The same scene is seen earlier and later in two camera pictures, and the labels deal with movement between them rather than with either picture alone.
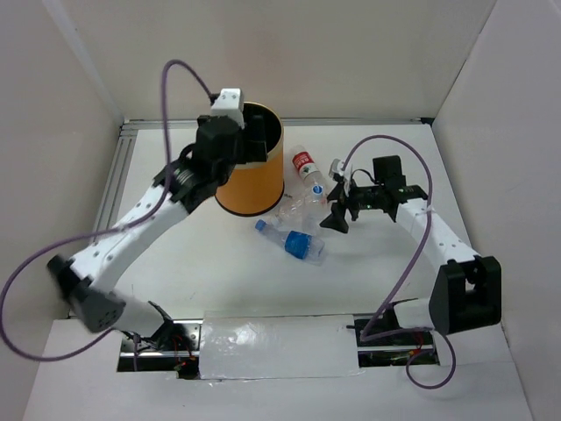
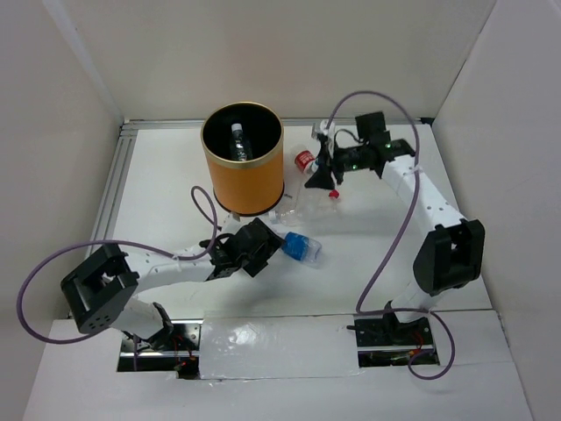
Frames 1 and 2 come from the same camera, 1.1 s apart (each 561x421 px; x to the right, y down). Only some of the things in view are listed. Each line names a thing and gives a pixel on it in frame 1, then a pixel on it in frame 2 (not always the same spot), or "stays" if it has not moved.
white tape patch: [234, 346] stays
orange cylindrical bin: [255, 188] stays
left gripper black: [253, 151] to [266, 251]
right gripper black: [337, 220] to [323, 178]
